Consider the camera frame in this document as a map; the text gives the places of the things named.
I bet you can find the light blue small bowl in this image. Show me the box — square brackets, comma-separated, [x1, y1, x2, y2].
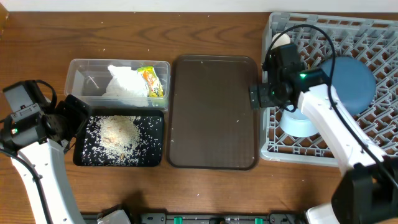
[279, 109, 318, 138]

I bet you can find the pile of rice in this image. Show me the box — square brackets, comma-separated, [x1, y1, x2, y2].
[82, 114, 163, 166]

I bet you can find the cream cup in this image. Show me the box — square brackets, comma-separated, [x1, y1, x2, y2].
[271, 33, 291, 49]

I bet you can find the white napkin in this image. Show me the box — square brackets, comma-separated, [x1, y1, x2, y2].
[103, 65, 149, 107]

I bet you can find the dark blue plate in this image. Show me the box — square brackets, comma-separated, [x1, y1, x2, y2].
[332, 57, 376, 116]

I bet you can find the yellow green snack wrapper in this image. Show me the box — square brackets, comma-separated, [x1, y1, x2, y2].
[137, 66, 164, 98]

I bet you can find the grey dishwasher rack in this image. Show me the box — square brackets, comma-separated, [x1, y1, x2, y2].
[259, 12, 397, 167]

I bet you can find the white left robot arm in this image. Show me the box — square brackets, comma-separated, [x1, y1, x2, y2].
[1, 140, 86, 224]

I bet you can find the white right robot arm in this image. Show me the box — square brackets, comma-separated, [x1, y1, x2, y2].
[249, 68, 397, 223]

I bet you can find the black tray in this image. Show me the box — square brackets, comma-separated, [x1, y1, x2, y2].
[72, 108, 165, 167]

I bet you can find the clear plastic bin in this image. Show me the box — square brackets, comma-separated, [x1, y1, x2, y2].
[65, 59, 170, 110]

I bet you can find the brown serving tray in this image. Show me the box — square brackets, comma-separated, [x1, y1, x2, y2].
[166, 55, 259, 170]

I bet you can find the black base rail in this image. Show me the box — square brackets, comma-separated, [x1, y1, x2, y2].
[82, 212, 307, 224]

